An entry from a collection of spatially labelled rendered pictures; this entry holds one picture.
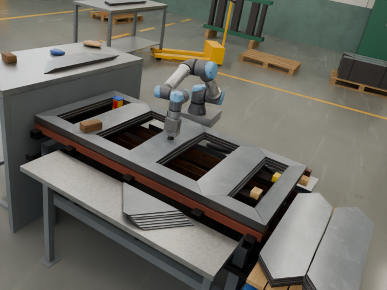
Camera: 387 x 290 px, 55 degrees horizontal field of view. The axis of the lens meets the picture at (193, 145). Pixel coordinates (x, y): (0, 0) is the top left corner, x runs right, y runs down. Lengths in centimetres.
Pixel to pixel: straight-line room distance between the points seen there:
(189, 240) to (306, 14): 1069
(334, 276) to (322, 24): 1068
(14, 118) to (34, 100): 17
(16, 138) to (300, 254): 178
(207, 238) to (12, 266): 137
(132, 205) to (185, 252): 36
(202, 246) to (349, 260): 64
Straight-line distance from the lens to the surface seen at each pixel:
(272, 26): 1221
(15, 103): 246
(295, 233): 182
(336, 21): 1200
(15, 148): 258
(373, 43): 1143
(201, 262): 167
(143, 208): 183
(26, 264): 270
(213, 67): 257
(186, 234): 178
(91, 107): 272
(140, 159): 207
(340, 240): 190
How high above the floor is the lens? 191
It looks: 27 degrees down
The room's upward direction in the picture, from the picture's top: 10 degrees clockwise
